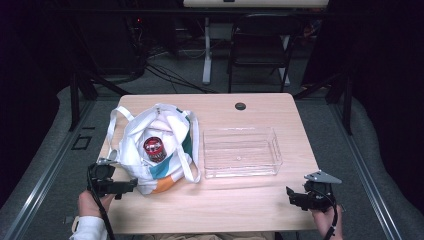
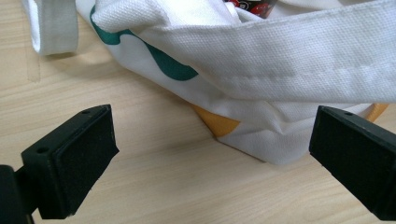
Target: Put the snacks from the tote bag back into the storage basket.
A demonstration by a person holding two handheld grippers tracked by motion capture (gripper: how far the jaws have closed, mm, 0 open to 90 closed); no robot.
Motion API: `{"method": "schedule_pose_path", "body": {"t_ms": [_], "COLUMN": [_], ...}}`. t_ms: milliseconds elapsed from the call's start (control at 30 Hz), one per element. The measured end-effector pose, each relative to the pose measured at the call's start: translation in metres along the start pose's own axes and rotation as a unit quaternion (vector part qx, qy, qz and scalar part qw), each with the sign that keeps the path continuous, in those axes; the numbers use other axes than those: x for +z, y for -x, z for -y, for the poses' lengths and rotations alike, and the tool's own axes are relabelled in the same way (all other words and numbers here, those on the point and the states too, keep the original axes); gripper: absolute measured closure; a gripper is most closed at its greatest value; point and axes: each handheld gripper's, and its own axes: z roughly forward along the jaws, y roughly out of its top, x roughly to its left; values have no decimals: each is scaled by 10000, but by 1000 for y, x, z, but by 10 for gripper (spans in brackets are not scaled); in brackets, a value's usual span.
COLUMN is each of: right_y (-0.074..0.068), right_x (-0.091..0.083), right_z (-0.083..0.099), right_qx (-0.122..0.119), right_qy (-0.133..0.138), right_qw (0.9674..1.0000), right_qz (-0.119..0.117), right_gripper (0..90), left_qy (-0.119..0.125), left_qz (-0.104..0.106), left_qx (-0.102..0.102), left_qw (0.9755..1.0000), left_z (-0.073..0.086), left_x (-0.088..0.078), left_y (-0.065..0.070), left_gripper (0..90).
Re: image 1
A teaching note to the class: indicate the white tote bag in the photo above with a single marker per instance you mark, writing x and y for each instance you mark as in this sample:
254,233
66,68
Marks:
173,133

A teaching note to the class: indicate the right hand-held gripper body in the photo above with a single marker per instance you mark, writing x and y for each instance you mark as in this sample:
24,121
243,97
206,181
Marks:
319,195

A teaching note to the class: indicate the person's left hand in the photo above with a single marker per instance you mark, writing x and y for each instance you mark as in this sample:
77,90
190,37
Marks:
90,203

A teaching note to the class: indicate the red can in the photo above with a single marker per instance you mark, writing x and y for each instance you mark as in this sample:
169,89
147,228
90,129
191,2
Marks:
155,149

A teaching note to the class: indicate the clear plastic box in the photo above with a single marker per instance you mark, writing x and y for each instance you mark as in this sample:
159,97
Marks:
241,153

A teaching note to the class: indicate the black metal stand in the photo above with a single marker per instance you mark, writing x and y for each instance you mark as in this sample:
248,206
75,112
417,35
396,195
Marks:
75,100
345,100

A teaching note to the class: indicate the metal floor rail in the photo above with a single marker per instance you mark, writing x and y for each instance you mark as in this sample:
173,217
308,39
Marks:
363,173
43,180

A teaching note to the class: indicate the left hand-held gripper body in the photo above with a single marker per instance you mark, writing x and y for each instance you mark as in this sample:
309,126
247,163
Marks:
101,172

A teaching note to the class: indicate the black folding chair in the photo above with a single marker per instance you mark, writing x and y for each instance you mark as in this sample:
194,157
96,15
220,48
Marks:
263,43

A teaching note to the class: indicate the white desk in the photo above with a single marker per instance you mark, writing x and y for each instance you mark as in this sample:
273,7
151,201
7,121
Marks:
255,3

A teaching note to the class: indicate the person's right hand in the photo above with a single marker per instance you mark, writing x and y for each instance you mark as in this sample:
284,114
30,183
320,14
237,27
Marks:
325,221

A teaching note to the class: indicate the black table grommet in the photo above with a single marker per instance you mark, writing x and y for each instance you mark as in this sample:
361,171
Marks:
240,106

